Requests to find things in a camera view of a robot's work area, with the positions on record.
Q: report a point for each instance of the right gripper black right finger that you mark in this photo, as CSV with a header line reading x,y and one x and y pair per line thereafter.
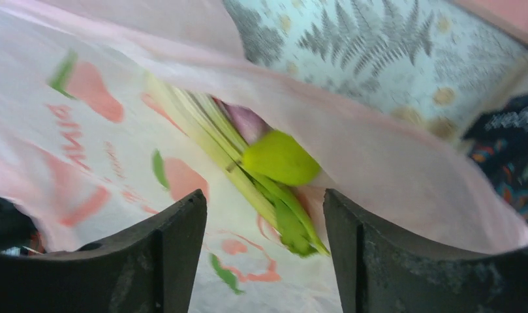
x,y
382,267

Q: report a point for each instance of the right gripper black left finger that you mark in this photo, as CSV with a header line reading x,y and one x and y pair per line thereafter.
x,y
148,267

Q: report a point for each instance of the green leek toy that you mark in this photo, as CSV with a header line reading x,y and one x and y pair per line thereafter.
x,y
202,118

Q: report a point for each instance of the pink plastic grocery bag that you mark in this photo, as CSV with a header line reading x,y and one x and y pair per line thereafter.
x,y
86,152

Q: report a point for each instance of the green pear toy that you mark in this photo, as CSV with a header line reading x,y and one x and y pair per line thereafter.
x,y
281,158

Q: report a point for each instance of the purple eggplant toy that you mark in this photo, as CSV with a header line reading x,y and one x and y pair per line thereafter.
x,y
248,124

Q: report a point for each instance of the beige floral canvas tote bag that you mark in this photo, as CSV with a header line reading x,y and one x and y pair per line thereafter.
x,y
497,141

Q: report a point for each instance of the floral patterned table mat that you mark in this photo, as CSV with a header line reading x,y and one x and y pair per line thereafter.
x,y
426,62

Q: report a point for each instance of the pink two-tier wooden shelf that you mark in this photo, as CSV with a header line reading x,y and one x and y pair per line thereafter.
x,y
509,15

